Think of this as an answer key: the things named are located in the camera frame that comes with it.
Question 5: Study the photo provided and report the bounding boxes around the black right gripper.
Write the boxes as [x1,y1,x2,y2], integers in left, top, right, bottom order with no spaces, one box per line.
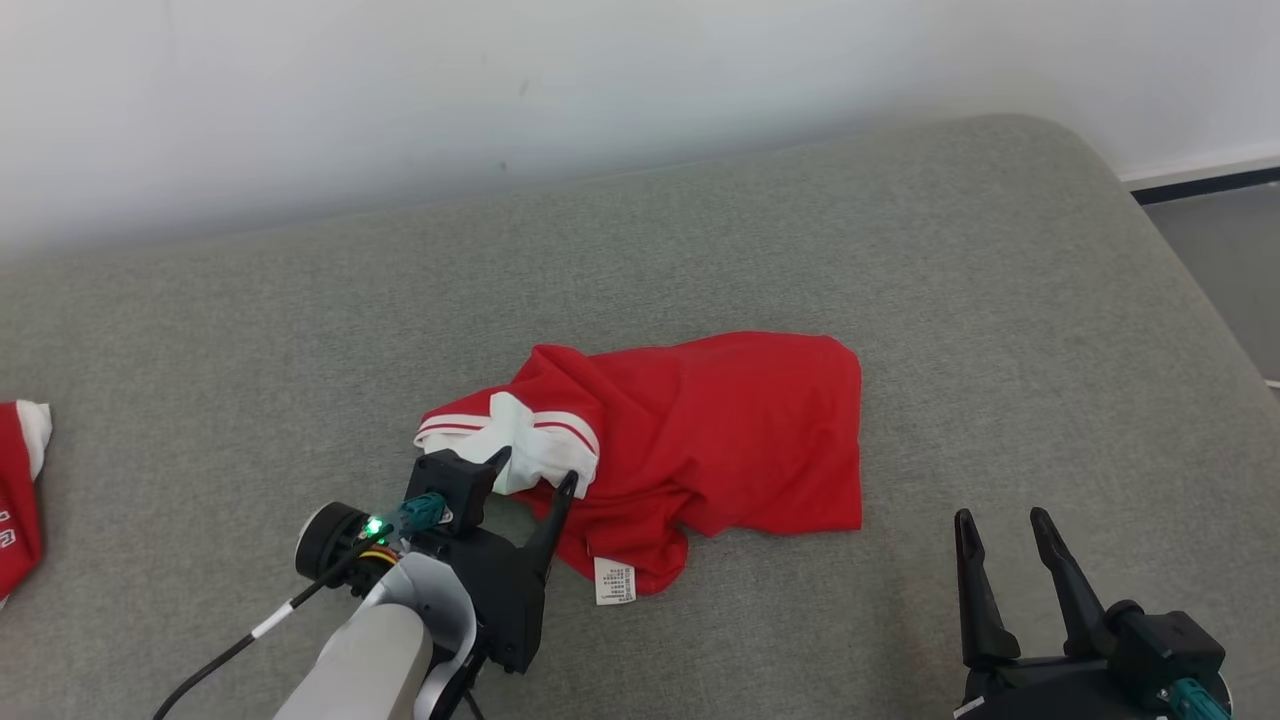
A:
[950,507,1236,720]

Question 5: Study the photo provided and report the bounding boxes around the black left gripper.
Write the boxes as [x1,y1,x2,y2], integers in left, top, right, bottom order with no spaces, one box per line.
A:
[415,446,581,676]

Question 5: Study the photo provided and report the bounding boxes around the red white-sleeved T-shirt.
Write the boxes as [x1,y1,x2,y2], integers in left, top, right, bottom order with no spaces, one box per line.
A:
[414,331,864,607]

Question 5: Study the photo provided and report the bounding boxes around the red Bulls shorts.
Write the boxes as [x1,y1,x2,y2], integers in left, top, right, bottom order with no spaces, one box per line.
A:
[0,400,53,609]

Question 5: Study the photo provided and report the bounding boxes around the grey fabric sofa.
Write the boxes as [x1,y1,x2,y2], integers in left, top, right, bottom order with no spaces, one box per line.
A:
[0,113,1280,720]

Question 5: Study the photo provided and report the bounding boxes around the teal cable connector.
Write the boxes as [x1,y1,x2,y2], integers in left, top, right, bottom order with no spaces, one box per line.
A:
[1165,677,1233,720]
[397,492,446,536]

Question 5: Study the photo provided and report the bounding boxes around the black white wall baseboard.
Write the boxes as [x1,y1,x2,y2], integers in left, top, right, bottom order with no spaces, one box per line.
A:
[1120,150,1280,206]

